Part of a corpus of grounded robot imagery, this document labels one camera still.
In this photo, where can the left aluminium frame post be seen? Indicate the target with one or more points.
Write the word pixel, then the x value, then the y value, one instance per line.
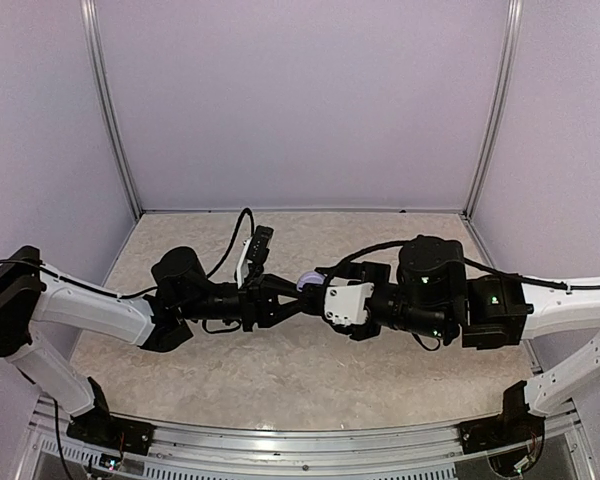
pixel 95 49

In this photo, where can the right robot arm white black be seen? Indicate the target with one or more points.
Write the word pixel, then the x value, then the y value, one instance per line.
pixel 427 287

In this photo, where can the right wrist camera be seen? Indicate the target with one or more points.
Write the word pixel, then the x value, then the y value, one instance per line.
pixel 345 305

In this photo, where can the purple earbud charging case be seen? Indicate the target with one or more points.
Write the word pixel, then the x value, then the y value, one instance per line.
pixel 310 278

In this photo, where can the front aluminium rail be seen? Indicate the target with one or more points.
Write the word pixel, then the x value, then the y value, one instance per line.
pixel 180 451

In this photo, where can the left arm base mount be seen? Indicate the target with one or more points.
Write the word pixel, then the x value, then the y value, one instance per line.
pixel 115 433

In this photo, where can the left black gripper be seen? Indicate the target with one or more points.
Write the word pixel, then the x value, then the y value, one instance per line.
pixel 259 302

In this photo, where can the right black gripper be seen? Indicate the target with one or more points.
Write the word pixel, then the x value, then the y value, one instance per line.
pixel 373 270

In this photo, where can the right aluminium frame post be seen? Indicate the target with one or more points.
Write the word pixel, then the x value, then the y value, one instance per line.
pixel 497 107

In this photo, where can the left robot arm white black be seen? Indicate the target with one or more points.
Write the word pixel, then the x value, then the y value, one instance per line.
pixel 32 292

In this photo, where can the aluminium frame post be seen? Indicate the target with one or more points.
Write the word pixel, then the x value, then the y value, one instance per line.
pixel 497 107
pixel 95 49

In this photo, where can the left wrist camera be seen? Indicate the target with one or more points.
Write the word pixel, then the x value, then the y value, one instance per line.
pixel 254 255

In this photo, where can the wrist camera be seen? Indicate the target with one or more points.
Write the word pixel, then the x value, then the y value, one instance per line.
pixel 254 255
pixel 345 305

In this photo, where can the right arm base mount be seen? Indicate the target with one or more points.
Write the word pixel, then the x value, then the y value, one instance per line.
pixel 492 432

